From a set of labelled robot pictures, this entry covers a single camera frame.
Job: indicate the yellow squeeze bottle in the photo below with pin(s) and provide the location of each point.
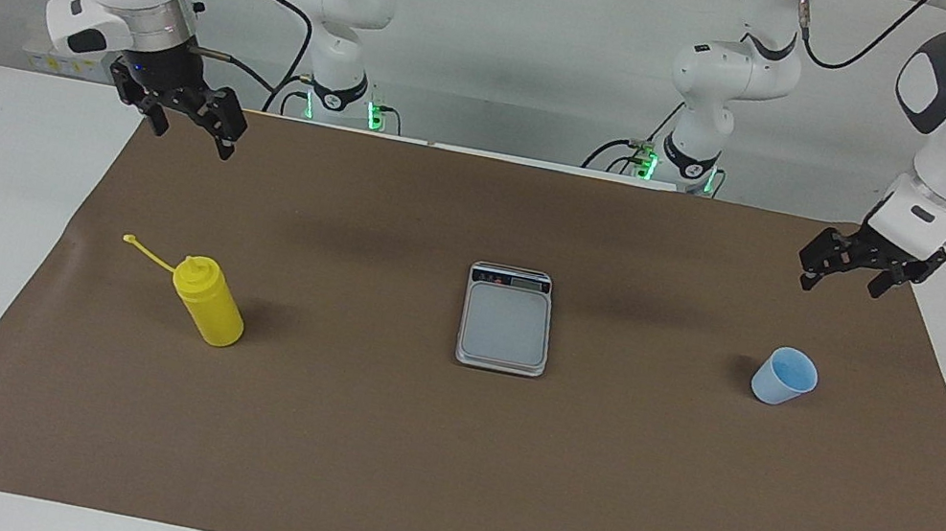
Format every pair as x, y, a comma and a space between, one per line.
208, 306

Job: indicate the light blue plastic cup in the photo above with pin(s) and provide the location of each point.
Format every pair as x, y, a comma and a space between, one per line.
782, 378

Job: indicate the white power strip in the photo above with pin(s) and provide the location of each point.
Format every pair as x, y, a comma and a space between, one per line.
42, 61

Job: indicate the brown table mat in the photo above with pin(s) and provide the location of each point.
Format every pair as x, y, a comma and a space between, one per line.
440, 454

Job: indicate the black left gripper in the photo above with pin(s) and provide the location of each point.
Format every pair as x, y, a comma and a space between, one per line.
889, 253

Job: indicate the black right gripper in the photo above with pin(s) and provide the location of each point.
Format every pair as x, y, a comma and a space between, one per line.
167, 70

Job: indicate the silver digital kitchen scale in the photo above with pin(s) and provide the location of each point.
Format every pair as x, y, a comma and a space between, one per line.
506, 325

